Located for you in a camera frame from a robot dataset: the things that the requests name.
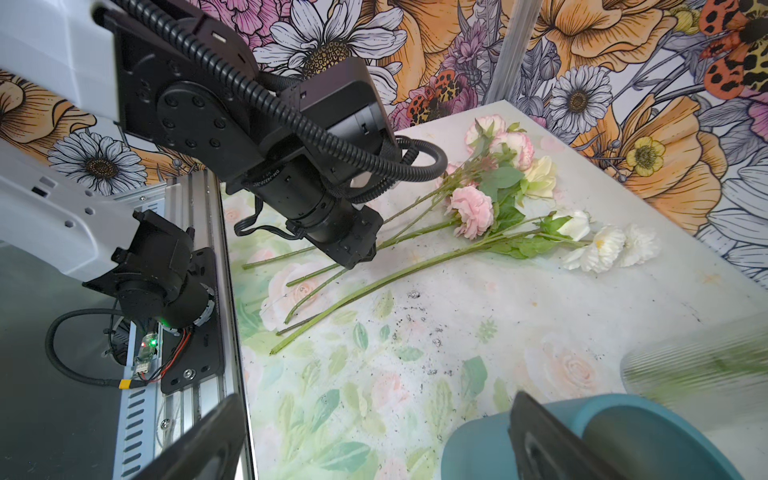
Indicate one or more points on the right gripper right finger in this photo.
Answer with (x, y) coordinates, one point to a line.
(544, 448)

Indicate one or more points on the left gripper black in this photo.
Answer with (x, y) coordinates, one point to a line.
(309, 149)

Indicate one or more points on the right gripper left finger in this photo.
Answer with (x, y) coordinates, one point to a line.
(209, 450)

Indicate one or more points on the teal ceramic vase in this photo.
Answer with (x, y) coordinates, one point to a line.
(639, 438)

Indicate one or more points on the clear ribbed glass vase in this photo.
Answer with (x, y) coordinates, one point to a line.
(715, 377)

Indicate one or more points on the small pink carnation stem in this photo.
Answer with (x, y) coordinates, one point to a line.
(468, 209)

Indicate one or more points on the cream rose stem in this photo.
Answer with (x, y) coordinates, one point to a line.
(518, 234)

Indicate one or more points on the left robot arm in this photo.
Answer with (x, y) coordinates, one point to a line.
(104, 97)

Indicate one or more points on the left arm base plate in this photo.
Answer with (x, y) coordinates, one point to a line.
(202, 358)

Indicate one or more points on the aluminium front rail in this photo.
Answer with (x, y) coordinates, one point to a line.
(153, 417)

